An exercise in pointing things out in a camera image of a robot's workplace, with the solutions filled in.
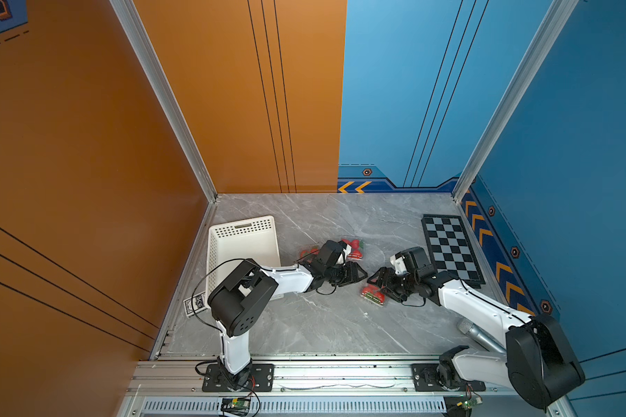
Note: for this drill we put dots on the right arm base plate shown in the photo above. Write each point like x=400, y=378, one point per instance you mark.
x=426, y=378

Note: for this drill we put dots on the silver microphone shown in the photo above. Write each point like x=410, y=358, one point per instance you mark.
x=476, y=334

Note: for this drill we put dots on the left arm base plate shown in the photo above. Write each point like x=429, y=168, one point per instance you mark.
x=256, y=377

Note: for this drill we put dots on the green circuit board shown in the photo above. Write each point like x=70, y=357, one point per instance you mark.
x=461, y=407
x=236, y=406

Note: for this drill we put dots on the green circuit board left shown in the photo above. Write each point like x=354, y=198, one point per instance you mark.
x=236, y=406

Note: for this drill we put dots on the clear plastic clamshell container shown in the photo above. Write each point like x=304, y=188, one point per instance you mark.
x=307, y=252
x=354, y=249

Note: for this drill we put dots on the white perforated plastic basket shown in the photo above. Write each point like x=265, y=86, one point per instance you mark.
x=252, y=238

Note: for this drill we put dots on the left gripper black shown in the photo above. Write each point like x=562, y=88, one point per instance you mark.
x=352, y=274

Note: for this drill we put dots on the black white chessboard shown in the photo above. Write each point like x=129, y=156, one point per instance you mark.
x=450, y=248

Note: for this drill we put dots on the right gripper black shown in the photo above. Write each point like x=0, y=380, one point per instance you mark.
x=382, y=272

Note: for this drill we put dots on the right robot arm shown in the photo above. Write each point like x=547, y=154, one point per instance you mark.
x=532, y=354

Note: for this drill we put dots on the green circuit board right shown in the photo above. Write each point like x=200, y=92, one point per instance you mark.
x=461, y=407

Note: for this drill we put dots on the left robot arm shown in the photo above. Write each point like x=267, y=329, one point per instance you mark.
x=239, y=300

